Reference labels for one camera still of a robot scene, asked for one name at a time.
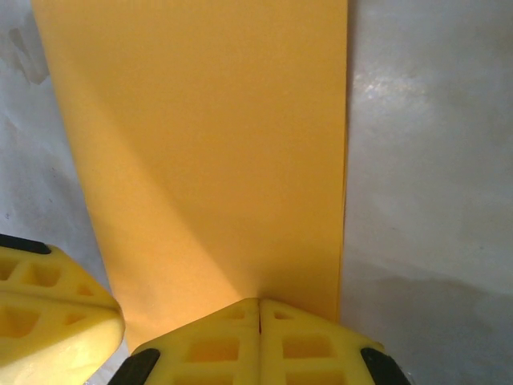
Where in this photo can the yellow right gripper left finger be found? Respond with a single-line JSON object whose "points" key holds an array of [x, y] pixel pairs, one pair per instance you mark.
{"points": [[208, 353]]}

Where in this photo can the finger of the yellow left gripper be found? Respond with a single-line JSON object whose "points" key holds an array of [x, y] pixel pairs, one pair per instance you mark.
{"points": [[60, 272], [60, 345]]}

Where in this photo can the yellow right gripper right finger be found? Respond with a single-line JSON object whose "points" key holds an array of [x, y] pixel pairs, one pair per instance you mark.
{"points": [[312, 353]]}

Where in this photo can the orange paper sheet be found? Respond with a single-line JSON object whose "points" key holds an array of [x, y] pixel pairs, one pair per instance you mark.
{"points": [[208, 140]]}

